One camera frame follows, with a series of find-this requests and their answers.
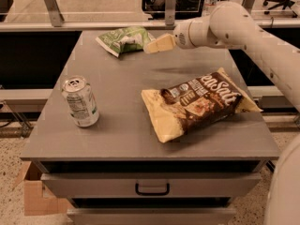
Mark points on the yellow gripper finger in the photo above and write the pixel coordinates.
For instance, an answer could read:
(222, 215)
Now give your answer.
(166, 38)
(157, 46)

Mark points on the grey drawer cabinet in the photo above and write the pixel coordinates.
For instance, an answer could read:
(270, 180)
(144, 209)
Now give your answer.
(96, 168)

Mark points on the cardboard box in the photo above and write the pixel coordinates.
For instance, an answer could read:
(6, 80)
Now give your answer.
(37, 198)

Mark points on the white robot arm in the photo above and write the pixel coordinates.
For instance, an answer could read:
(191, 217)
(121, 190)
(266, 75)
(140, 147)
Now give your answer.
(229, 25)

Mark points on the white soda can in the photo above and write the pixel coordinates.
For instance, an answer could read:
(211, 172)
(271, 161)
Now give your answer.
(81, 102)

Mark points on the black drawer handle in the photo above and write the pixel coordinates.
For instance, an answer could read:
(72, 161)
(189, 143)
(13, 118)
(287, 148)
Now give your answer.
(152, 191)

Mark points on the green jalapeno chip bag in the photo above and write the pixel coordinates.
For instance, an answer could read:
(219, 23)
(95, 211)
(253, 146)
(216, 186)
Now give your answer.
(124, 40)

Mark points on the brown and yellow chip bag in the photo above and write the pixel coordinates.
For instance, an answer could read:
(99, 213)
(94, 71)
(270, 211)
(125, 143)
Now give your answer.
(199, 102)

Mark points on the metal railing with posts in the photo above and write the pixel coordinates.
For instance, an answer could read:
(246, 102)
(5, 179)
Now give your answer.
(34, 15)

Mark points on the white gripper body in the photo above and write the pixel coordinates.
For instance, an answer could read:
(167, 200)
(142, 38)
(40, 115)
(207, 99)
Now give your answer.
(182, 37)

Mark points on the black rolling chair base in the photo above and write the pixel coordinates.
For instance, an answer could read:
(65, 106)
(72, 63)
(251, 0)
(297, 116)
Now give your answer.
(277, 3)

